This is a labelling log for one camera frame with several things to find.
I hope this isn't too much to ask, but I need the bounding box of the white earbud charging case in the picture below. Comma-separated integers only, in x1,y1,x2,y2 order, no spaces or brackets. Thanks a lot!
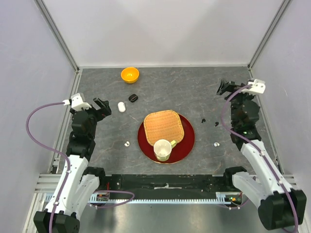
117,101,126,113

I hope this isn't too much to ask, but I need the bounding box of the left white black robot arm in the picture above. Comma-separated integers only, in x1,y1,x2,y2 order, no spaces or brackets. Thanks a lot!
34,94,112,233

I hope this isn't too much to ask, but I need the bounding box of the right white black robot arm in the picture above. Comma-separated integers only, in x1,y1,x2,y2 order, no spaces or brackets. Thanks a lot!
217,79,307,233

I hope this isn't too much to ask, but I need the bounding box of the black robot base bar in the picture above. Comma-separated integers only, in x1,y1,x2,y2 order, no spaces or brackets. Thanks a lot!
105,174,238,192

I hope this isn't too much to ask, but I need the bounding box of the black earbud charging case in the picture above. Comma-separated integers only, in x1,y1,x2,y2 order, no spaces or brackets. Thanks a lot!
128,94,138,102

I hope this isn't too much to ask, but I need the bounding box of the orange bowl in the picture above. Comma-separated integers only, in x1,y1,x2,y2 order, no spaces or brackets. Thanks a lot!
121,67,139,84

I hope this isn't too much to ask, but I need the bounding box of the woven bamboo tray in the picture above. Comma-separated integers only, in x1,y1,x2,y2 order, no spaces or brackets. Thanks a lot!
143,110,185,146

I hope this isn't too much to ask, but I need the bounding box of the cream mug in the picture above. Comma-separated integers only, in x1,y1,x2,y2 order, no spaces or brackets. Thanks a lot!
153,139,177,162

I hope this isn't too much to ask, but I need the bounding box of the red round plate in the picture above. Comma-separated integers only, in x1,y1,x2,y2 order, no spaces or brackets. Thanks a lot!
138,114,195,164

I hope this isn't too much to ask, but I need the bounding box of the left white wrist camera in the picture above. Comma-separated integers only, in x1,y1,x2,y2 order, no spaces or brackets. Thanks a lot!
63,93,92,112

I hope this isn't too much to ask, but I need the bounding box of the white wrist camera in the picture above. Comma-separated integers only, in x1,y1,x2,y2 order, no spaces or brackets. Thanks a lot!
63,93,92,112
246,79,266,95

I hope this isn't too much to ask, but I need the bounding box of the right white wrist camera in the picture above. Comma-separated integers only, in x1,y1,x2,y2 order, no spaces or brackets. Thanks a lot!
246,79,266,95

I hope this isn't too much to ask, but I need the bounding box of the white slotted cable duct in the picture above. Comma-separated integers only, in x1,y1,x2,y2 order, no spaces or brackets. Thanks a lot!
88,192,242,205

